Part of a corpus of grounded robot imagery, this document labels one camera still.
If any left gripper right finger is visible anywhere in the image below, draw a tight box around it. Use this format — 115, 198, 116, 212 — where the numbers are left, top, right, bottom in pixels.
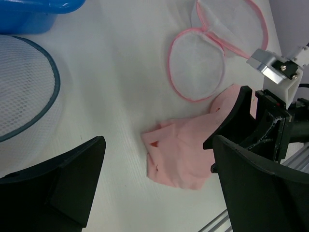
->
211, 134, 309, 232

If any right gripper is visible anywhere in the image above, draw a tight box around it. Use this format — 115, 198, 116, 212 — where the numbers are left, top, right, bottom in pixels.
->
203, 86, 309, 163

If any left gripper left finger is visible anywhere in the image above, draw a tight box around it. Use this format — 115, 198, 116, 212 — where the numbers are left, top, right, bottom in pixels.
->
0, 136, 106, 232

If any pink bra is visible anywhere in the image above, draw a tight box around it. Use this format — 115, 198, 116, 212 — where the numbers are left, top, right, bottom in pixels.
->
140, 83, 257, 191

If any pink-trimmed mesh laundry bag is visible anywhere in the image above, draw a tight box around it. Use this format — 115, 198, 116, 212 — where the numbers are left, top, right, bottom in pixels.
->
167, 0, 268, 102

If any blue-trimmed mesh laundry bag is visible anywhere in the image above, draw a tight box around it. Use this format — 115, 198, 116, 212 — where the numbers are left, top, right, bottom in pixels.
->
0, 35, 61, 142

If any blue plastic bin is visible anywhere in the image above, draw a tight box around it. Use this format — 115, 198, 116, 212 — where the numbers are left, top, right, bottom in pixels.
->
0, 0, 85, 34

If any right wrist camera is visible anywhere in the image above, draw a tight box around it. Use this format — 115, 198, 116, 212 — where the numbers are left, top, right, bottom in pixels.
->
247, 45, 309, 108

